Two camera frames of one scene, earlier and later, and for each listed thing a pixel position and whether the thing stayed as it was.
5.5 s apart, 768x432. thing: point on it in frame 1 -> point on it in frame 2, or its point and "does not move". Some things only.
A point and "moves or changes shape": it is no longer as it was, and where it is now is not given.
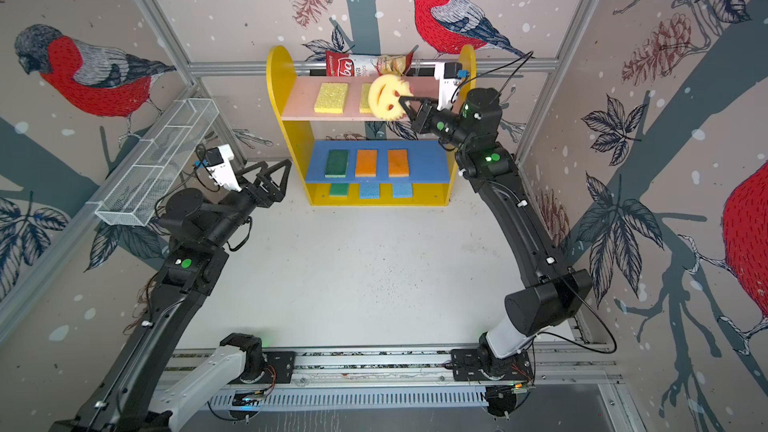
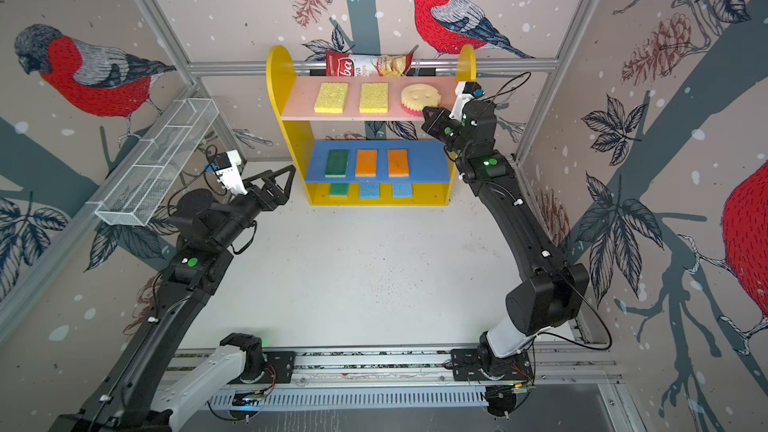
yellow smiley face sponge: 384,94 moves or changes shape
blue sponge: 403,190 does not move
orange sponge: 398,163 does not move
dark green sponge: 337,163 does not move
